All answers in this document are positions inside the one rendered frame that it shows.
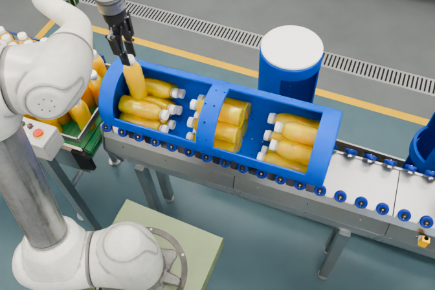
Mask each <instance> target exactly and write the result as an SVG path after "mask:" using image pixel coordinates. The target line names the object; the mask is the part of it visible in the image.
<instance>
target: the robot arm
mask: <svg viewBox="0 0 435 290"><path fill-rule="evenodd" d="M65 1H67V0H32V3H33V5H34V6H35V7H36V8H37V9H38V10H39V11H40V12H41V13H42V14H44V15H45V16H47V17H48V18H49V19H51V20H52V21H53V22H55V23H56V24H57V25H59V26H60V28H59V29H58V30H57V31H56V32H55V33H53V34H52V35H51V36H49V37H48V39H47V40H46V41H39V42H35V43H26V44H19V45H0V193H1V195H2V196H3V198H4V200H5V201H6V203H7V205H8V207H9V209H10V210H11V212H12V214H13V215H14V217H15V219H16V221H17V223H18V224H19V226H20V228H21V230H22V231H23V233H24V237H23V240H22V242H21V243H20V244H19V245H18V246H17V247H16V249H15V251H14V255H13V258H12V272H13V274H14V277H15V278H16V280H17V281H18V282H19V283H20V284H21V285H23V286H25V287H27V288H29V289H32V290H81V289H87V288H93V287H103V290H163V288H164V285H172V286H176V287H179V285H180V283H181V281H180V280H181V279H180V278H179V277H177V276H175V275H173V274H171V273H169V272H170V269H171V266H172V264H173V262H174V261H175V260H176V258H177V253H176V251H175V250H171V249H162V248H160V247H159V244H158V242H157V240H156V239H155V237H154V236H153V234H152V233H151V232H150V231H149V230H148V229H147V228H146V227H144V226H142V225H140V224H138V223H135V222H130V221H123V222H119V223H115V224H113V225H111V226H109V227H108V228H105V229H102V230H98V231H85V230H84V229H83V228H82V227H81V226H79V225H78V224H77V223H76V222H75V221H74V220H73V219H71V218H69V217H67V216H63V215H62V213H61V210H60V208H59V206H58V204H57V202H56V199H55V197H54V195H53V193H52V190H51V189H50V186H49V184H48V181H47V179H46V177H45V174H44V173H43V170H42V168H41V166H40V164H39V161H38V159H37V157H36V154H35V153H34V150H33V148H32V146H31V144H30V141H29V139H28V137H27V134H26V133H25V130H24V128H23V126H22V120H23V115H30V116H32V117H35V118H38V119H42V120H53V119H56V118H59V117H61V116H63V115H64V114H66V113H67V112H69V111H70V110H71V109H72V108H73V107H74V106H75V105H76V104H77V103H78V101H79V100H80V99H81V97H82V96H83V94H84V92H85V90H86V88H87V85H88V83H89V80H90V77H91V74H92V70H93V58H94V53H93V28H92V24H91V22H90V20H89V18H88V17H87V16H86V15H85V14H84V13H83V12H82V11H81V10H80V9H78V8H76V7H75V6H72V5H71V4H69V3H67V2H65ZM95 3H96V6H97V8H98V11H99V12H100V13H101V14H102V16H103V18H104V21H105V22H106V23H107V24H108V29H109V34H108V35H105V38H106V39H107V40H108V42H109V45H110V47H111V50H112V51H113V54H114V55H117V56H119V57H120V59H121V62H122V65H127V66H130V62H129V58H128V54H132V55H133V56H134V57H135V56H136V54H135V49H134V47H133V42H134V41H135V39H133V38H132V36H134V35H135V34H134V31H133V25H132V22H131V14H130V12H128V11H126V8H125V7H126V0H95ZM129 31H130V32H129ZM122 36H123V37H124V39H125V40H124V44H125V47H126V50H124V46H123V41H122ZM126 51H127V52H126Z"/></svg>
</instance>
